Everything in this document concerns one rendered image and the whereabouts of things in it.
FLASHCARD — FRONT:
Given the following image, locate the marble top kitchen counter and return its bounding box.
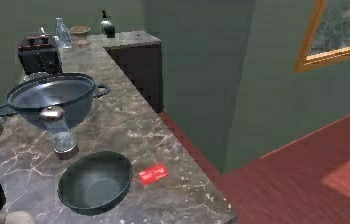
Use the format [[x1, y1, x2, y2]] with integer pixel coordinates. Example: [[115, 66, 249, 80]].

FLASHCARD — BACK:
[[0, 30, 239, 224]]

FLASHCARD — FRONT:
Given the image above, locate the red credit card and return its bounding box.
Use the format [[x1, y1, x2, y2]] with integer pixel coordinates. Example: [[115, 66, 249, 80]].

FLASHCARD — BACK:
[[138, 163, 170, 186]]

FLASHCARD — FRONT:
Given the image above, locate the dark green bowl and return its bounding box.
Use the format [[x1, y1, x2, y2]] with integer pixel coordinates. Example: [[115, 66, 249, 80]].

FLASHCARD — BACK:
[[57, 150, 134, 216]]

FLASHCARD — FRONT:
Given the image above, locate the silver black soap dispenser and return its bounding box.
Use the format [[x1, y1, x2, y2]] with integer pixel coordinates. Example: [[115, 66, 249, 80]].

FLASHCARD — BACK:
[[99, 9, 116, 39]]

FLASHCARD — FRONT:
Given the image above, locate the glass salt shaker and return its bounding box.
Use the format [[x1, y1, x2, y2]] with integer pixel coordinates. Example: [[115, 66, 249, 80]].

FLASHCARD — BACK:
[[38, 105, 80, 161]]

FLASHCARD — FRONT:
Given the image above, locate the tan ceramic bowl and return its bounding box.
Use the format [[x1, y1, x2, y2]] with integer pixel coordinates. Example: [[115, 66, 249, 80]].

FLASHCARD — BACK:
[[68, 25, 92, 47]]

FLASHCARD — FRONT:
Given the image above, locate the clear glass bottle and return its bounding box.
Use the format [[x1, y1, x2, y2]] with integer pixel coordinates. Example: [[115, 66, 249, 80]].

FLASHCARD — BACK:
[[53, 17, 73, 50]]

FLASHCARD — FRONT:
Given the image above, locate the black and red toaster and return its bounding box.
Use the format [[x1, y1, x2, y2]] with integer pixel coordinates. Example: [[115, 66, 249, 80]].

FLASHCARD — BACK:
[[16, 33, 63, 76]]

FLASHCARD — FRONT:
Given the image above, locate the wooden framed window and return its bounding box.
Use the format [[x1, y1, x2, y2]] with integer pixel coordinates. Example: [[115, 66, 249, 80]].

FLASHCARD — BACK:
[[293, 0, 350, 74]]

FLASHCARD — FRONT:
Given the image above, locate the beige round object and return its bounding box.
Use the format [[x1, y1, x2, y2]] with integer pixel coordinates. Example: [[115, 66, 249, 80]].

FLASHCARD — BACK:
[[4, 210, 36, 224]]

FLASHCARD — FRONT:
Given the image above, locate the dark blue two-handled pot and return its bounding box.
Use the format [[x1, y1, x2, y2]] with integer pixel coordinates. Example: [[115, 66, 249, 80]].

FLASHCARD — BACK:
[[0, 72, 112, 130]]

